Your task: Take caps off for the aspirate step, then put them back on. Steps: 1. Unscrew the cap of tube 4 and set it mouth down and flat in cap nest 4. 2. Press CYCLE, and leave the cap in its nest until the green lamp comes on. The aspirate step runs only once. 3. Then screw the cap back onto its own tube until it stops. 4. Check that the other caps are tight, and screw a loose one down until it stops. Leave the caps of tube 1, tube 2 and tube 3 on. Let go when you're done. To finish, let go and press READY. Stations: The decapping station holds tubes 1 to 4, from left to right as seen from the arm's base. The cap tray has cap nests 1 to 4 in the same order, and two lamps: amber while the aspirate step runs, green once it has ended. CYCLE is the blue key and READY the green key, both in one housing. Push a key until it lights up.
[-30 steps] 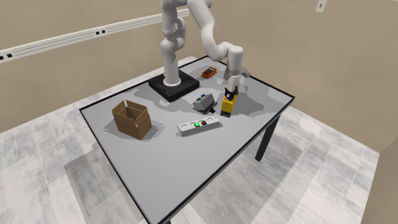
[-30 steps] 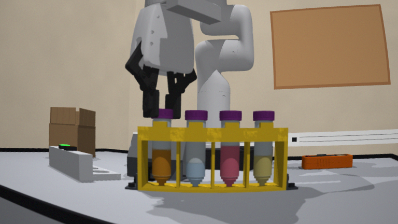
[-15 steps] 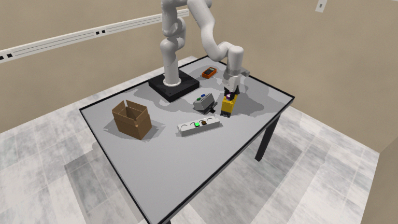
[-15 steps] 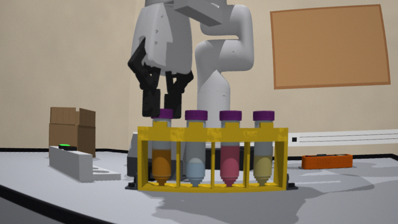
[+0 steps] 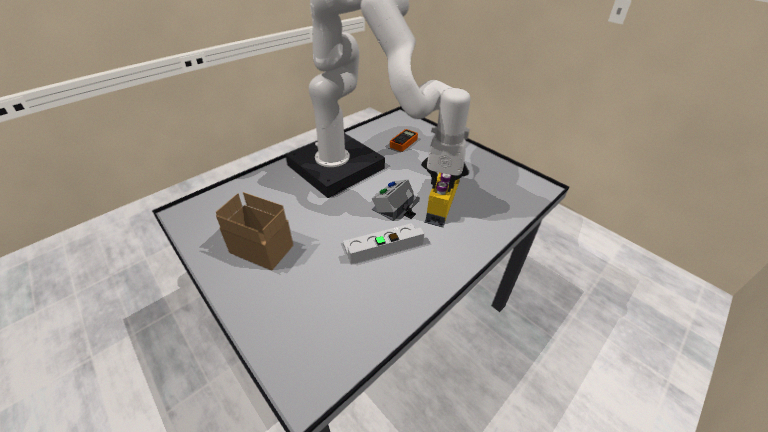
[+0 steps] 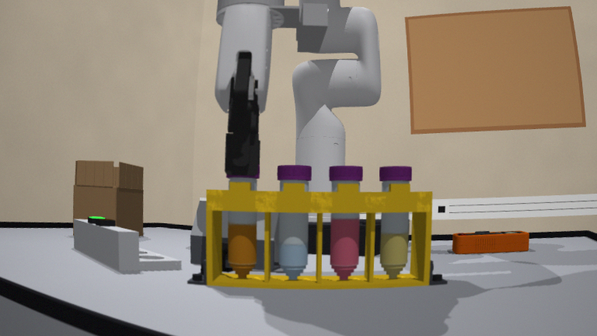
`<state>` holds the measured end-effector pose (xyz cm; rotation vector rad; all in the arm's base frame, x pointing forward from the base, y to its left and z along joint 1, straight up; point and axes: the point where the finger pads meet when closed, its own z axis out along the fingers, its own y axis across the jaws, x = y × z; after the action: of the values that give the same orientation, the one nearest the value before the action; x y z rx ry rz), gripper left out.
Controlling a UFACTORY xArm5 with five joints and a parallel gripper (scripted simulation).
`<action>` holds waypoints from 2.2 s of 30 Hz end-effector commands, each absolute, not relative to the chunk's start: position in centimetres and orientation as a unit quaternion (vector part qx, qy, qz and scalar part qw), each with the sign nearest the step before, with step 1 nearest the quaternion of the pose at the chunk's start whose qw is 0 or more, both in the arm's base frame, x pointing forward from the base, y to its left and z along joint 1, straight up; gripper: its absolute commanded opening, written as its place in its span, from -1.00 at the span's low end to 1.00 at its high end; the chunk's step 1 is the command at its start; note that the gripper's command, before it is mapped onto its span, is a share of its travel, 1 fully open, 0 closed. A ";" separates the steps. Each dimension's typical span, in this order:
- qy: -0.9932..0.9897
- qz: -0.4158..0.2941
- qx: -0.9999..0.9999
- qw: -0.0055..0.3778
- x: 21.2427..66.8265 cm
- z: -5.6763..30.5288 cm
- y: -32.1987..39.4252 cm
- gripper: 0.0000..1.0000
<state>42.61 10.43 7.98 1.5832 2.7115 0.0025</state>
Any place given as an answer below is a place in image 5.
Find brown cardboard box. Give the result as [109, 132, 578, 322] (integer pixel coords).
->
[216, 192, 293, 270]

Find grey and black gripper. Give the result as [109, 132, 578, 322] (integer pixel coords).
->
[421, 135, 469, 192]

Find grey button housing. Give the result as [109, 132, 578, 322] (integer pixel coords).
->
[372, 180, 416, 221]

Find black table edge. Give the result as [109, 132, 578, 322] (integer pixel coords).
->
[152, 106, 569, 432]

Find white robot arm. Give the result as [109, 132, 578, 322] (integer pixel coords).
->
[309, 0, 471, 167]

